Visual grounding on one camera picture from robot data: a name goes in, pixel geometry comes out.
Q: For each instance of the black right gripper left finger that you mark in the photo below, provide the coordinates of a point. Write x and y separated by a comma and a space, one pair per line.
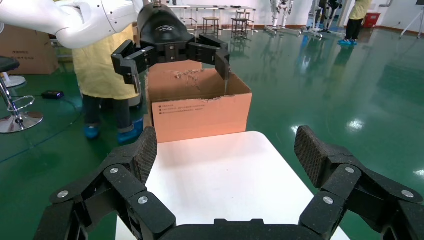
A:
122, 185

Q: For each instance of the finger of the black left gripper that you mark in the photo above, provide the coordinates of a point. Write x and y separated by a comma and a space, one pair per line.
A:
212, 51
132, 59

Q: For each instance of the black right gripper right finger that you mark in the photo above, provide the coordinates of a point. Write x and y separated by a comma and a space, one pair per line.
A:
344, 185

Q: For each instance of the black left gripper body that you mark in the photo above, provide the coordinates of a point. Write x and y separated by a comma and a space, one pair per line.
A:
162, 30

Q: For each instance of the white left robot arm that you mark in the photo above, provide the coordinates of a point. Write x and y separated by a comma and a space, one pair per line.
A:
82, 20

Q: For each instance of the big open cardboard box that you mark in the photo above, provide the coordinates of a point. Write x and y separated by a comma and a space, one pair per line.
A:
198, 116

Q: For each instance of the large closed cardboard box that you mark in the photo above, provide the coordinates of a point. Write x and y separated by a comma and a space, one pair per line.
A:
30, 49

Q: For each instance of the metal stool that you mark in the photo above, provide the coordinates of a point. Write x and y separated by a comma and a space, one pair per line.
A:
211, 20
240, 20

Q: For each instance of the person in yellow gown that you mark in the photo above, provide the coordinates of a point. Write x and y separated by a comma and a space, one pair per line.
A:
357, 13
99, 73

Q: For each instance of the long white table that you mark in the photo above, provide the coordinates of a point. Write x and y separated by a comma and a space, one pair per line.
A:
215, 7

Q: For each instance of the white humanoid robot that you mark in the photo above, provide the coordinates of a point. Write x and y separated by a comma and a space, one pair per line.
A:
280, 11

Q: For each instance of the black power adapter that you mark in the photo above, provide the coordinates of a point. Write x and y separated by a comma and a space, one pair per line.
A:
52, 94

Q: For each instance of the white round stand base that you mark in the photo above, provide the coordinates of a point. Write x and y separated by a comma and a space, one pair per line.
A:
15, 81

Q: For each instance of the dark humanoid robot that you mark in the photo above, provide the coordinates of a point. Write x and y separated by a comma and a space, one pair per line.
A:
326, 13

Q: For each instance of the chrome stool with black seat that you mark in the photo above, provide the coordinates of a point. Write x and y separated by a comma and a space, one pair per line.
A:
16, 121

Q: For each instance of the red bin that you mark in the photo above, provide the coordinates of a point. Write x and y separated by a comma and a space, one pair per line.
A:
371, 20

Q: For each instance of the white tripod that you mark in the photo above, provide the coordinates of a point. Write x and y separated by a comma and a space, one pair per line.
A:
412, 23

